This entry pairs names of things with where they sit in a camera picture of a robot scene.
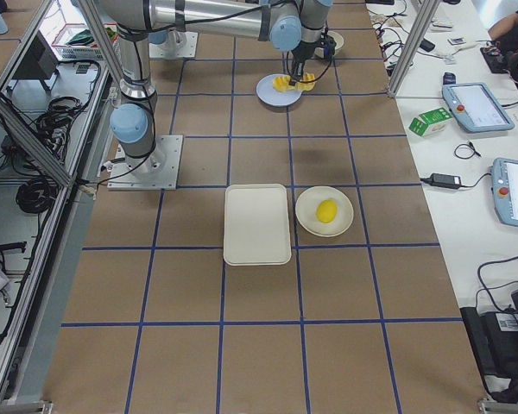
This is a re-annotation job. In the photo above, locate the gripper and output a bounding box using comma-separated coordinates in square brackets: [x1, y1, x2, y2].
[289, 42, 317, 85]

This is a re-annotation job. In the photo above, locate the blue plate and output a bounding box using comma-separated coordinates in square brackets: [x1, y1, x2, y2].
[256, 73, 302, 107]

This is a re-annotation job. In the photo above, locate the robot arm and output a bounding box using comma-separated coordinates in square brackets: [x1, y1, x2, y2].
[100, 1, 332, 177]

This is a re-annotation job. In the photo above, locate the cream plate with lemon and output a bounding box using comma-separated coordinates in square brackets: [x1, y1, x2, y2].
[295, 186, 354, 237]

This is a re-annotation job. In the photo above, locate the cream bowl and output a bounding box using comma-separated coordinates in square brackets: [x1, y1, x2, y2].
[314, 30, 344, 60]

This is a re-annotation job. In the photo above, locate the black phone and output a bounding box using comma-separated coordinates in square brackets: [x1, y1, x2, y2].
[420, 39, 435, 52]

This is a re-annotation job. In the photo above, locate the yellow lemon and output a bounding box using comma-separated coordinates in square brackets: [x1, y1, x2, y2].
[315, 198, 338, 223]

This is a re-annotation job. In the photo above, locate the green white box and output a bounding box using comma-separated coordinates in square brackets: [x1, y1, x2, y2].
[408, 107, 452, 137]

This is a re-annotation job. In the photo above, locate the cream rectangular tray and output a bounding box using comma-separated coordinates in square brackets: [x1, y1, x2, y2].
[223, 184, 292, 266]

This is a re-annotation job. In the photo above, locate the far teach pendant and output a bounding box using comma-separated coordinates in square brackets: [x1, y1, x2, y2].
[441, 83, 515, 133]

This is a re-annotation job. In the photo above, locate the teach pendant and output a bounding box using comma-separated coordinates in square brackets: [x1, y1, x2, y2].
[441, 83, 515, 133]
[491, 158, 518, 227]

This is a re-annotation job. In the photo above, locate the black power adapter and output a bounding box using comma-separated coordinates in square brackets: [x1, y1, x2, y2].
[430, 173, 462, 189]

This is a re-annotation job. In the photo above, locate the near teach pendant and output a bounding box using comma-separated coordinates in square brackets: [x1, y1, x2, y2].
[491, 158, 518, 227]

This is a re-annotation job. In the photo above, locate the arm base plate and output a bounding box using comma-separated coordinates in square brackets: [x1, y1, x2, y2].
[106, 135, 183, 191]
[148, 30, 198, 60]

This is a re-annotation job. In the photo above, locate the aluminium frame post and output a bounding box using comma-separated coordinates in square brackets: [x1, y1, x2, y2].
[388, 0, 440, 97]

